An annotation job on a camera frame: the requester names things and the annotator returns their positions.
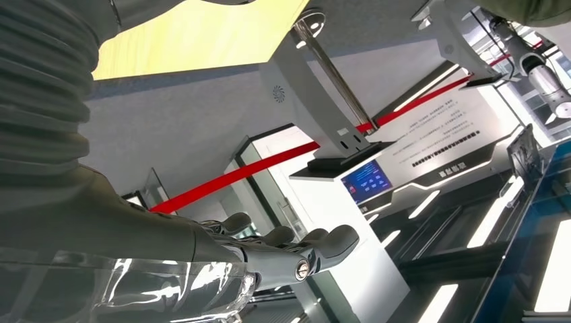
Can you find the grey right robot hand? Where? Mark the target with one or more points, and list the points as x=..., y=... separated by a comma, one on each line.
x=111, y=249

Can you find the white exhibition display counter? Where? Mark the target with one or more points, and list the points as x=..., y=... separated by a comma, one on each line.
x=339, y=232

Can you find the grey kiosk stand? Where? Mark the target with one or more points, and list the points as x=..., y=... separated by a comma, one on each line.
x=455, y=40
x=303, y=102

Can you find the blue touch screen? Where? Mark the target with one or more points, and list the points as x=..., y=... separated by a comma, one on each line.
x=366, y=182

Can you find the black sign plate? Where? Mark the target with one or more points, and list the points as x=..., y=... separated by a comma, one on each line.
x=524, y=151

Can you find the glass display case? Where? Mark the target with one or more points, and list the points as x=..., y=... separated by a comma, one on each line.
x=548, y=200

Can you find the chrome stanchion post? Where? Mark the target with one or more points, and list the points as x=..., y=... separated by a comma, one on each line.
x=334, y=76

